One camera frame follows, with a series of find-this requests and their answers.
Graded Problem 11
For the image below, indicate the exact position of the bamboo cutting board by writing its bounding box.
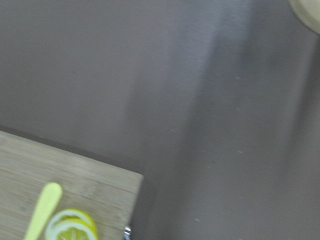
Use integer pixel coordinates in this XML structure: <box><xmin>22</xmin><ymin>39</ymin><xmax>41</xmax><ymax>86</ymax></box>
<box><xmin>0</xmin><ymin>132</ymin><xmax>143</xmax><ymax>240</ymax></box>

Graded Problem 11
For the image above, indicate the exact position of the lemon slice near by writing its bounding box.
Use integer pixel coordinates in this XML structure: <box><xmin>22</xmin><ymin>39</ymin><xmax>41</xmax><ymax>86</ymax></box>
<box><xmin>44</xmin><ymin>209</ymin><xmax>99</xmax><ymax>240</ymax></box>

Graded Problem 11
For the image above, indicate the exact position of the wooden mug tree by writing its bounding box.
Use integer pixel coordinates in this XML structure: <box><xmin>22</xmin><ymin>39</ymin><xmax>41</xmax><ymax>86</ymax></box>
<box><xmin>288</xmin><ymin>0</ymin><xmax>320</xmax><ymax>34</ymax></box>

